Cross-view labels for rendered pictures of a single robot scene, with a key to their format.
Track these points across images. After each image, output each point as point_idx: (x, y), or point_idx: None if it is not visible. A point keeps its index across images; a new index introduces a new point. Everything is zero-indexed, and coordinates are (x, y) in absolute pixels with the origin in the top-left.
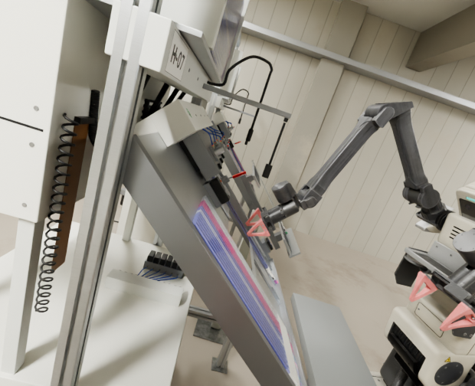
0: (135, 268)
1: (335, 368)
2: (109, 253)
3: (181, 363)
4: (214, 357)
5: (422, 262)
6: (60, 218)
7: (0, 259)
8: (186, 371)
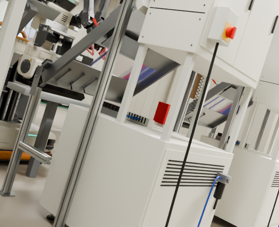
0: (128, 121)
1: (67, 98)
2: (139, 127)
3: (31, 208)
4: (0, 195)
5: (60, 32)
6: (200, 77)
7: (204, 148)
8: (33, 205)
